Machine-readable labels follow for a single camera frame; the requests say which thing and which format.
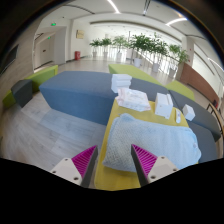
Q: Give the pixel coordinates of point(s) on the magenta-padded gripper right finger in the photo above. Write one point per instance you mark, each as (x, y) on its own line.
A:
(160, 166)

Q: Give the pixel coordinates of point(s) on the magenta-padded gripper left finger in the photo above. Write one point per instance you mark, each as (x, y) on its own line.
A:
(68, 168)

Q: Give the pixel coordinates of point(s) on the light blue towel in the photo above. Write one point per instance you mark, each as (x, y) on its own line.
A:
(156, 140)

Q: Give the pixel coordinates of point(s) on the wide blue bench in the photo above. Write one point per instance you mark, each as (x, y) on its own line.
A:
(206, 146)

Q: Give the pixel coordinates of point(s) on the white tube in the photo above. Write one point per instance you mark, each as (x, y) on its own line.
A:
(178, 116)

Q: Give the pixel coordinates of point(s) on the tall white box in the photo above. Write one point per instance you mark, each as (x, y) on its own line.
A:
(162, 106)

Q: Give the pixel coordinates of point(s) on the small white cube box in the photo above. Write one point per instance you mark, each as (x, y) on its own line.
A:
(188, 112)

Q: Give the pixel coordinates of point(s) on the angled blue bench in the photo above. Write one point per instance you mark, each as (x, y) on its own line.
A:
(204, 117)

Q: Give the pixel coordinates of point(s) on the pink white plastic packet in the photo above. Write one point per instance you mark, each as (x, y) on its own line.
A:
(133, 99)

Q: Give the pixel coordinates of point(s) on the wooden chair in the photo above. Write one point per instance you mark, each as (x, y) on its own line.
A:
(216, 115)

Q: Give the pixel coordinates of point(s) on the long blue bench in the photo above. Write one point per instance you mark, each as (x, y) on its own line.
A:
(76, 90)

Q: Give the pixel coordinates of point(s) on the short green bench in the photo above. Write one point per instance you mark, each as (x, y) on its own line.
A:
(180, 89)

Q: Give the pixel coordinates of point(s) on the dark grey ottoman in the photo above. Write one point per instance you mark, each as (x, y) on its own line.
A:
(21, 91)

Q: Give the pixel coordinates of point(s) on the stacked white tissue packs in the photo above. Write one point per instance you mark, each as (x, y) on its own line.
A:
(121, 82)

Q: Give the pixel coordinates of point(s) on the green bench beside ottoman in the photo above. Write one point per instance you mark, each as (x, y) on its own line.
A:
(41, 76)

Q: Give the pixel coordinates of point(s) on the long green bench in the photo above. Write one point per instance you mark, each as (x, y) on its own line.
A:
(130, 70)

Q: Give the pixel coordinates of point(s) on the red bin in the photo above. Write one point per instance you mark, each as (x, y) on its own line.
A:
(77, 55)

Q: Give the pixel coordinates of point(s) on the row of potted plants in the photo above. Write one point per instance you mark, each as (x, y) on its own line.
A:
(141, 43)

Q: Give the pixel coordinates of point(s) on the green exit sign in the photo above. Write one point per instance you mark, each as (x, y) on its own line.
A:
(53, 24)

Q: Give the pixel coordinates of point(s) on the ceiling light strips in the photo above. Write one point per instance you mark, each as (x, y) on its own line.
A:
(113, 6)

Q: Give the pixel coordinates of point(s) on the dark wall screen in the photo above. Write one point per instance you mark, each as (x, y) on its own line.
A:
(9, 59)

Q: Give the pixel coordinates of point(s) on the framed wall plaque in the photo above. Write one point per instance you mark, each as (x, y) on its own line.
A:
(80, 34)

